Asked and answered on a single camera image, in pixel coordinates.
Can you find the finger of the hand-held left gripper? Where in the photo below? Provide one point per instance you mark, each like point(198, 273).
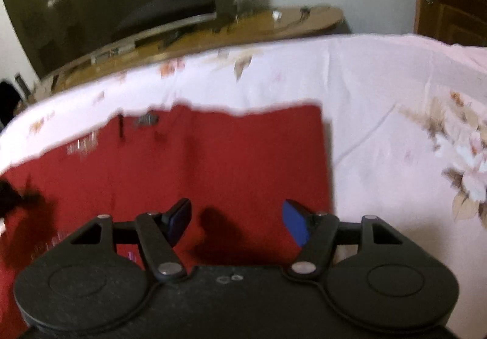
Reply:
point(11, 196)

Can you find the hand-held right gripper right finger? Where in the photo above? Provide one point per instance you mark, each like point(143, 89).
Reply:
point(295, 226)

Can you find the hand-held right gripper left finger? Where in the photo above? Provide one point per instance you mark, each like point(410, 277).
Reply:
point(179, 223)

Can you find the red garment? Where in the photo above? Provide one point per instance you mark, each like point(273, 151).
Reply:
point(236, 160)

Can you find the black chair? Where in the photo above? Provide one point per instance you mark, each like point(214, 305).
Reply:
point(7, 103)

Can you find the floral white bedsheet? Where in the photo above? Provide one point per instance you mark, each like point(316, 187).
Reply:
point(380, 103)

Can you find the wooden television stand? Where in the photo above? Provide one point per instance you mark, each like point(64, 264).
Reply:
point(236, 29)

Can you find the small metal object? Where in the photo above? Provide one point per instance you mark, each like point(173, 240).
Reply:
point(277, 14)

